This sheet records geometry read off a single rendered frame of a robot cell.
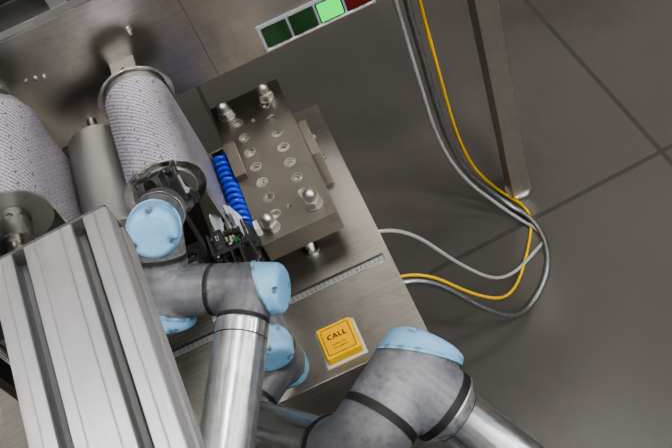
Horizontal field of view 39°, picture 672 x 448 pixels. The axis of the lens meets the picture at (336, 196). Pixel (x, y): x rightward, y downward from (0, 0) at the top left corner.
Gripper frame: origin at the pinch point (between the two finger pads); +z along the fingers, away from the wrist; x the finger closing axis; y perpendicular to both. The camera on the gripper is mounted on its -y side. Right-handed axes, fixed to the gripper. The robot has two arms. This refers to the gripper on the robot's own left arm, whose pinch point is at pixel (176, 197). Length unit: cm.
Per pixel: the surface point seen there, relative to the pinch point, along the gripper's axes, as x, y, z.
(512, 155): -78, -46, 107
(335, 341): -13.7, -38.5, 6.8
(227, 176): -6.9, -4.5, 29.0
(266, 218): -11.4, -12.9, 14.4
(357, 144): -40, -32, 158
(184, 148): -4.2, 6.6, 6.6
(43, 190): 19.5, 10.9, -1.5
